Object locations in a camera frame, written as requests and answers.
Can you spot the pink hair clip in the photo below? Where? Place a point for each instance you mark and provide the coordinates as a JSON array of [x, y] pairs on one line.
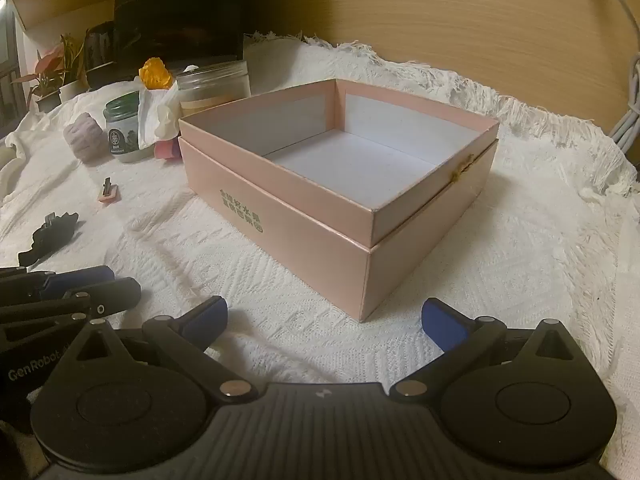
[[110, 191]]

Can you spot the white crumpled tissue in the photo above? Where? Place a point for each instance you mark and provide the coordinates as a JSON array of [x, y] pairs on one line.
[[155, 110]]

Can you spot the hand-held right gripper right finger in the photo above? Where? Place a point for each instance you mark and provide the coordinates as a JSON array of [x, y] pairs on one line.
[[442, 324]]

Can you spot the black glossy pot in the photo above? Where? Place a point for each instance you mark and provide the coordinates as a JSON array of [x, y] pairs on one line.
[[101, 55]]

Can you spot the black monitor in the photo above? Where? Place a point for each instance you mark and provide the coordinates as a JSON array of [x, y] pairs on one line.
[[175, 10]]

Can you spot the orange soft toy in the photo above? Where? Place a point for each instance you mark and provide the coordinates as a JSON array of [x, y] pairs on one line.
[[156, 75]]

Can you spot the green jar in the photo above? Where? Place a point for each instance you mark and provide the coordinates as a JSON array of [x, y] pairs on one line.
[[122, 132]]

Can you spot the small pink block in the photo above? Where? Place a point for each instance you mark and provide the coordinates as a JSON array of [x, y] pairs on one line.
[[167, 150]]

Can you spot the glass jar with lid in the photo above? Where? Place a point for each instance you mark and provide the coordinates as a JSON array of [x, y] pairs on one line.
[[212, 87]]

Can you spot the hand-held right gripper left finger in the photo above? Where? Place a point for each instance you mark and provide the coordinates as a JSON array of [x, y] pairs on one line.
[[204, 316]]

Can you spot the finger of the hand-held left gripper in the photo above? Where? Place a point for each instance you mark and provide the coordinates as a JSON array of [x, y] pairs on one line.
[[115, 292], [75, 281]]

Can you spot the potted plant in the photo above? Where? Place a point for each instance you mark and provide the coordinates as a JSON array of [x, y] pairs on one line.
[[50, 77]]

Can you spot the white fringed blanket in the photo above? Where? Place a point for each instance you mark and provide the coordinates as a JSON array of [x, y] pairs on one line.
[[240, 265]]

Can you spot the pink cardboard box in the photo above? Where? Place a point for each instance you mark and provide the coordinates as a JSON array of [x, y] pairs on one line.
[[320, 220]]

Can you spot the black hair clip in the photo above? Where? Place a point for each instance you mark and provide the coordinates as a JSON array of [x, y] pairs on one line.
[[47, 237]]

